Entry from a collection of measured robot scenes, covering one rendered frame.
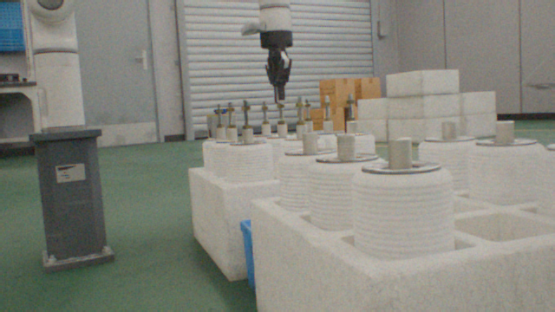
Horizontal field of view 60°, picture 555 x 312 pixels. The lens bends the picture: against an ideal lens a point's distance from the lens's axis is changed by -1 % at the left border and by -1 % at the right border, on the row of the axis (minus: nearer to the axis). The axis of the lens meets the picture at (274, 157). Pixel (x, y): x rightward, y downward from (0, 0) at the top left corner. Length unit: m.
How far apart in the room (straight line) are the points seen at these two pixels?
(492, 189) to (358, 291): 0.31
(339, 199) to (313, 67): 6.70
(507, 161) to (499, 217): 0.08
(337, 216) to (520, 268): 0.19
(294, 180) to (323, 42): 6.73
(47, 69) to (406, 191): 0.89
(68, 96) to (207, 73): 5.37
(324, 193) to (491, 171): 0.23
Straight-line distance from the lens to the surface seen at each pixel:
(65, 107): 1.15
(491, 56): 7.09
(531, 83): 6.74
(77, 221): 1.15
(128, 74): 6.25
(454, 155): 0.77
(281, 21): 1.11
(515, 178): 0.68
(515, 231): 0.63
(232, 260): 0.93
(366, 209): 0.46
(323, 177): 0.55
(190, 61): 6.42
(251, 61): 6.76
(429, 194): 0.45
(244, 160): 0.93
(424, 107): 3.75
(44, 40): 1.17
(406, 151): 0.47
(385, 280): 0.40
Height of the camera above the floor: 0.32
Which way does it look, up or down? 6 degrees down
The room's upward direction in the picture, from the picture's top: 4 degrees counter-clockwise
